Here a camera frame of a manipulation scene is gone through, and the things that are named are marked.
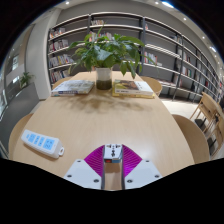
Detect white and blue book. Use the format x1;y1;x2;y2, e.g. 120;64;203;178
50;79;96;98

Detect round ceiling lights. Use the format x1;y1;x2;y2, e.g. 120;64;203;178
64;0;219;54

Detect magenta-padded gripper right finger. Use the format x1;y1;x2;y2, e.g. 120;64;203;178
121;144;163;191

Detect white power strip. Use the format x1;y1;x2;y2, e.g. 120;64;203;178
20;129;65;159

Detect grey shelf unit with books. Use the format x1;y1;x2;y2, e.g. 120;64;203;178
46;11;224;102

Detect green potted plant, white pot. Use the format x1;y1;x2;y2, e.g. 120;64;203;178
66;24;158;91

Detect small green background plant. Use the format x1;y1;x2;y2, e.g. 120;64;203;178
18;71;35;89

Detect yellow-edged book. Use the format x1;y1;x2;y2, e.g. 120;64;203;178
112;78;156;100

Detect wooden slat-back chair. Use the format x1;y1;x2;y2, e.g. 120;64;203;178
189;91;224;158

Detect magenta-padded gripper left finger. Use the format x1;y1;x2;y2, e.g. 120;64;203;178
63;144;107;191

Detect white and blue charger block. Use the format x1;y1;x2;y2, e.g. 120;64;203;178
103;143;123;164

